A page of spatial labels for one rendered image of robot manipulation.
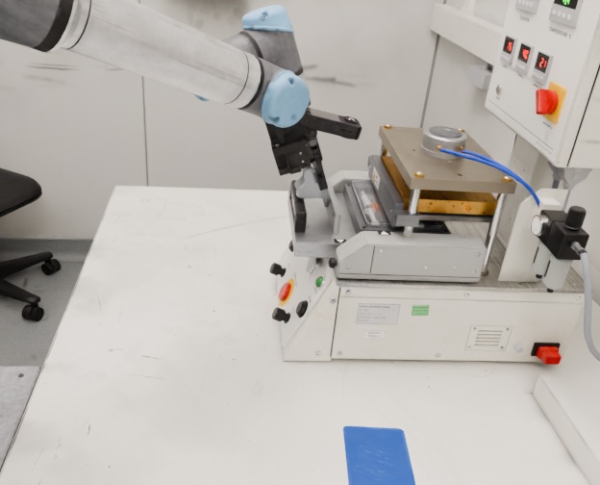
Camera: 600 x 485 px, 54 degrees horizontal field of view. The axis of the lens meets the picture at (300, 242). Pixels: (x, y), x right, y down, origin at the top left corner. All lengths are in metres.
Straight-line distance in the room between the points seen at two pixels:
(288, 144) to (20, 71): 1.76
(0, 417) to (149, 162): 1.76
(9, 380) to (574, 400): 0.94
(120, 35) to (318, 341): 0.62
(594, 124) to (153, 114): 1.91
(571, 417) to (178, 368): 0.66
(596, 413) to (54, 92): 2.21
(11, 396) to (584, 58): 1.02
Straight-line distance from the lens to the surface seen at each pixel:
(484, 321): 1.12
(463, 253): 1.03
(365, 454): 0.96
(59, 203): 2.81
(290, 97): 0.82
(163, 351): 1.12
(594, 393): 1.15
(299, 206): 1.06
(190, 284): 1.30
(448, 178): 1.00
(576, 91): 0.99
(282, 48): 0.98
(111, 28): 0.69
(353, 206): 1.11
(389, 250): 0.99
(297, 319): 1.09
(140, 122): 2.59
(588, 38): 0.99
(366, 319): 1.05
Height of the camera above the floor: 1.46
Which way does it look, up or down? 29 degrees down
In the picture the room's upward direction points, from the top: 5 degrees clockwise
